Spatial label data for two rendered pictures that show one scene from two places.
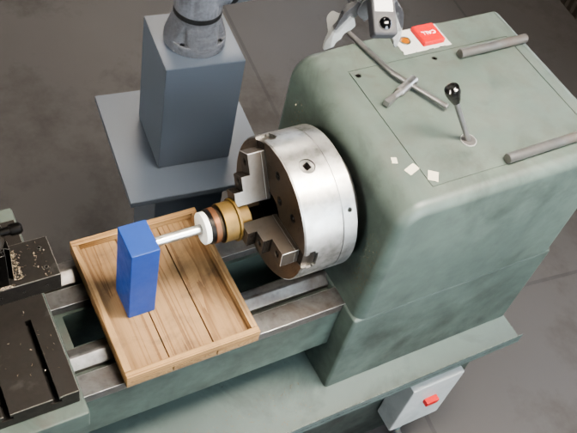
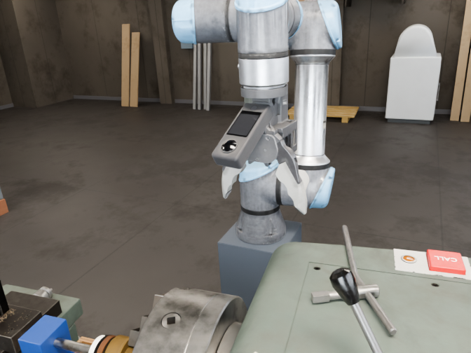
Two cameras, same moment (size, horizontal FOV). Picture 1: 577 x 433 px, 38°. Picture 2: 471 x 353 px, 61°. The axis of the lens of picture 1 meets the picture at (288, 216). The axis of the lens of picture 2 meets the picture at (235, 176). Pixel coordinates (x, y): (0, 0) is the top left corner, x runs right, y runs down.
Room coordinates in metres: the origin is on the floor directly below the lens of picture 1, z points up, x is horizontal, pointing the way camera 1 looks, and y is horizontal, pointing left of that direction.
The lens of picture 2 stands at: (0.95, -0.55, 1.71)
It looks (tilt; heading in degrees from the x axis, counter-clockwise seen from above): 22 degrees down; 59
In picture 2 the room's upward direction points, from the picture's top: 3 degrees counter-clockwise
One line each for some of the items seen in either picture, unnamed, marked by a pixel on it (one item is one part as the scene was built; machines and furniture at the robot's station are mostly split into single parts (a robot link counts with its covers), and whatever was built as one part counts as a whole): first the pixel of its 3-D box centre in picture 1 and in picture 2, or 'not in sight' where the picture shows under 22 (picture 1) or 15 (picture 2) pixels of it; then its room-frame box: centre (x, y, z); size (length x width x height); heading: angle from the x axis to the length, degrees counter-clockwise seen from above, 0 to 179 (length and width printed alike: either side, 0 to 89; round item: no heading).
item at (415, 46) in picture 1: (416, 47); (429, 275); (1.60, -0.18, 1.23); 0.13 x 0.08 x 0.06; 130
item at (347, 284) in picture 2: (452, 94); (344, 285); (1.29, -0.24, 1.38); 0.04 x 0.03 x 0.05; 130
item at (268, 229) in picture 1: (277, 242); not in sight; (1.04, 0.01, 1.09); 0.12 x 0.11 x 0.05; 40
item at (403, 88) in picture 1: (400, 91); (345, 293); (1.39, -0.16, 1.27); 0.12 x 0.02 x 0.02; 154
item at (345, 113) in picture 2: not in sight; (322, 113); (5.95, 4.65, 0.06); 1.21 x 0.84 x 0.11; 124
